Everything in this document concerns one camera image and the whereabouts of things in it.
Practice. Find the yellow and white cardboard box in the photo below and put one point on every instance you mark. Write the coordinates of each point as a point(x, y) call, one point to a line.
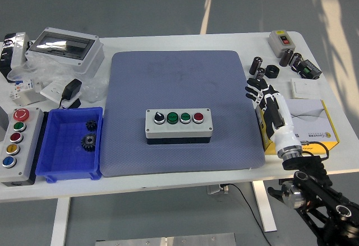
point(314, 117)

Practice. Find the white wall socket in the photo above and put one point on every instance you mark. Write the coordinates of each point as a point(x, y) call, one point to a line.
point(51, 90)

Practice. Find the large black bevel gear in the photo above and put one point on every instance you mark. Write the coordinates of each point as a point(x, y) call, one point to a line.
point(89, 142)

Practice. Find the grey four-button control box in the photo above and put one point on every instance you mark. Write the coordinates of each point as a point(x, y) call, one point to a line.
point(178, 129)

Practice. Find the black cylindrical capacitor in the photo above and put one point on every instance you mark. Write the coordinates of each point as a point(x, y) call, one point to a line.
point(285, 58)
point(295, 61)
point(255, 66)
point(259, 73)

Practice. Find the grey push-button power switch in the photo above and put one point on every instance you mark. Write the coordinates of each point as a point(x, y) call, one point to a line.
point(276, 45)

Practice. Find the black hex nut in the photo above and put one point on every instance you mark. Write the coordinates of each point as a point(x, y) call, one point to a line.
point(272, 71)

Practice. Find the black module with green terminal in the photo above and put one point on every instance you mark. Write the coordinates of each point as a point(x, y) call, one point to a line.
point(310, 70)

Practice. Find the grey under-table bracket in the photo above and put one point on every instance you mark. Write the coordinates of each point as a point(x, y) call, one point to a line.
point(214, 190)

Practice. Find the black power adapter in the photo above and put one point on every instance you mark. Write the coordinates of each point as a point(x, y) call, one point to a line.
point(71, 89)

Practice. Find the grey metal plate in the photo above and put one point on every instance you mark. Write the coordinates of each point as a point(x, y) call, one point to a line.
point(165, 240)

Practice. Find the white table leg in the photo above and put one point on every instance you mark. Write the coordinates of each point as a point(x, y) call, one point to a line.
point(59, 220)
point(263, 215)

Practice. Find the grey metal rail piece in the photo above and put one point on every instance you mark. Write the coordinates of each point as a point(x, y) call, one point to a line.
point(31, 99)

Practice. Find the blue-grey table mat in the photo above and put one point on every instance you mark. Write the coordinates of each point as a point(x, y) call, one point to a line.
point(134, 89)

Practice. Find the clear plastic bag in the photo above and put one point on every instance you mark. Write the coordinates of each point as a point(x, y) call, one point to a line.
point(53, 69)

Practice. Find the small black bevel gear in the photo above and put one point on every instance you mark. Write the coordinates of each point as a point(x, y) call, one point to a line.
point(91, 125)

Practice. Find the white wall switch plate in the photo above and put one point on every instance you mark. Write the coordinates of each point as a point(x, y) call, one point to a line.
point(305, 87)

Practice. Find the black-white device in plastic wrap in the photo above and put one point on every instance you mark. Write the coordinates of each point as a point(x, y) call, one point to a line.
point(16, 50)

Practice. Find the blue plastic bin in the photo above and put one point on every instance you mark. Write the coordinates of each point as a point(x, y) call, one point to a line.
point(67, 159)

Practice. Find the grey five-button control box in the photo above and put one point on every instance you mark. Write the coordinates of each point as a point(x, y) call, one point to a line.
point(26, 148)

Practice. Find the grey enclosure with clear lid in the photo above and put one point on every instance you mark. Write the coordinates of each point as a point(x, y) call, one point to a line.
point(89, 58)

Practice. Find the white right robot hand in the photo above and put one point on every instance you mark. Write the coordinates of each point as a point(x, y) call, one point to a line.
point(284, 128)

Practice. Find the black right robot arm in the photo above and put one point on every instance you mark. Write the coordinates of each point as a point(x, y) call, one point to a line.
point(317, 190)

